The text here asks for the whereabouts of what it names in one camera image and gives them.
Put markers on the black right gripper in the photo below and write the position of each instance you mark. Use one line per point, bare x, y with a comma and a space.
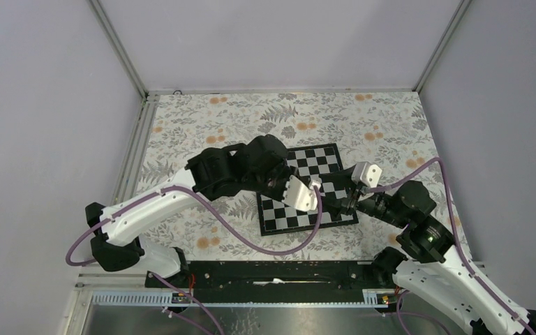
343, 177

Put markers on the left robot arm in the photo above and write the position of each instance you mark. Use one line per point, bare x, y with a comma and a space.
119, 243

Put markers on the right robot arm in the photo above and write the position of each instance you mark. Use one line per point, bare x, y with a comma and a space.
430, 262

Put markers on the black white chessboard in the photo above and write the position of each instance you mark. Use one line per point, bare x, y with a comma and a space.
312, 161

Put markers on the floral table cloth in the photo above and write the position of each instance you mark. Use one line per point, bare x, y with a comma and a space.
386, 128

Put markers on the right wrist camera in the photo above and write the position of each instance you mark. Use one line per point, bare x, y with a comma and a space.
365, 176

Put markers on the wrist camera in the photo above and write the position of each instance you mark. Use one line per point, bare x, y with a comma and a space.
365, 176
300, 196

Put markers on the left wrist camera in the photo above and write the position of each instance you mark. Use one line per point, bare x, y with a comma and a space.
300, 196

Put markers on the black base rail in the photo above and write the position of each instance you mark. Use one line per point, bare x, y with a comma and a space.
287, 282

